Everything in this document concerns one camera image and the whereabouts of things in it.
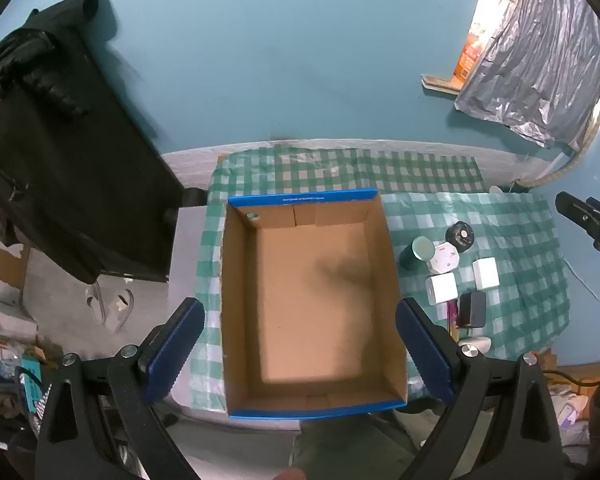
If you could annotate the green beige checked cloth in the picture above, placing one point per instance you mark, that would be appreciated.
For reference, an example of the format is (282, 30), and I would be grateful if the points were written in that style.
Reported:
(380, 170)

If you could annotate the small white container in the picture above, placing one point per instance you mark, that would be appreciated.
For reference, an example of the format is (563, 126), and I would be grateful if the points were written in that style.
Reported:
(496, 189)

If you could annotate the orange box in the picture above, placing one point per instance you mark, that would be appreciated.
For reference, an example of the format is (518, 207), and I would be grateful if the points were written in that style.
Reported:
(467, 60)

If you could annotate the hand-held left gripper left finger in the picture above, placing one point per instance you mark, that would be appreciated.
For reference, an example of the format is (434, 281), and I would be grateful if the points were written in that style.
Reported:
(172, 345)

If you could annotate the white hexagonal adapter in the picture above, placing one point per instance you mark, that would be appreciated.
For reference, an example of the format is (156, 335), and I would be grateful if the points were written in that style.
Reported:
(446, 260)

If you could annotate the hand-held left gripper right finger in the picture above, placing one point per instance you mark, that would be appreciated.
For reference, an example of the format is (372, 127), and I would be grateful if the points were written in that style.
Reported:
(425, 350)

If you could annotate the teal box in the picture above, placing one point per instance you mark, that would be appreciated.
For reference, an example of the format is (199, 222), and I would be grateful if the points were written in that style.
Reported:
(30, 367)

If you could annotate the green white checked plastic tablecloth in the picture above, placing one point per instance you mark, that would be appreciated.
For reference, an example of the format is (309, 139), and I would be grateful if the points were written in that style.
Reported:
(520, 260)

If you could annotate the dark grey charger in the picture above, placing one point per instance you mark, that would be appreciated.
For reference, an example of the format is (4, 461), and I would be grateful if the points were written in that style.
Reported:
(472, 310)

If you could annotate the round teal tin lid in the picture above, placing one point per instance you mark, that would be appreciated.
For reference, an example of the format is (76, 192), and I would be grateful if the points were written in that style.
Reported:
(421, 251)

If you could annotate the white cube charger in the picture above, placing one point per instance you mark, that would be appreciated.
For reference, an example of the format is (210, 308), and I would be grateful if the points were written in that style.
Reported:
(440, 290)
(485, 273)

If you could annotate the silver curtain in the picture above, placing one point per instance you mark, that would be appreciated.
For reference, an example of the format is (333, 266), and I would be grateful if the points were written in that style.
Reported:
(530, 60)

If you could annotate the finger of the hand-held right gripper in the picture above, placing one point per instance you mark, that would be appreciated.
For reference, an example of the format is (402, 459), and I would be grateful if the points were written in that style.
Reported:
(572, 210)

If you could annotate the white oval object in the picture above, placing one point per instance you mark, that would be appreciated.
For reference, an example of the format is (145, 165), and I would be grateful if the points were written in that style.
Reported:
(475, 345)

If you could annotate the black plastic covered object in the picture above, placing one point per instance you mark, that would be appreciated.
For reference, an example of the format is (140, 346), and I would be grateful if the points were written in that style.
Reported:
(55, 160)

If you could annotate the wooden window sill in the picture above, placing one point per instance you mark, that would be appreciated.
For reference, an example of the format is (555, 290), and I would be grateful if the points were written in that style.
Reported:
(437, 84)

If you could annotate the blue-rimmed cardboard box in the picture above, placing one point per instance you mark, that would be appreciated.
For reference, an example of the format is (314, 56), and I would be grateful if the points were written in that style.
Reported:
(310, 310)

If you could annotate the person's green trousers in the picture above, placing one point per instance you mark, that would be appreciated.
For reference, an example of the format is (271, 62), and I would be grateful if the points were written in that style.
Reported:
(350, 445)

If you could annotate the black round tape measure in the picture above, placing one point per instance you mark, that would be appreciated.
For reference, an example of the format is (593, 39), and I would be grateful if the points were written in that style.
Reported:
(460, 236)

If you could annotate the white slipper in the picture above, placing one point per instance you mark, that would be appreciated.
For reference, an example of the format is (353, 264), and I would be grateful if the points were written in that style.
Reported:
(119, 310)
(96, 306)

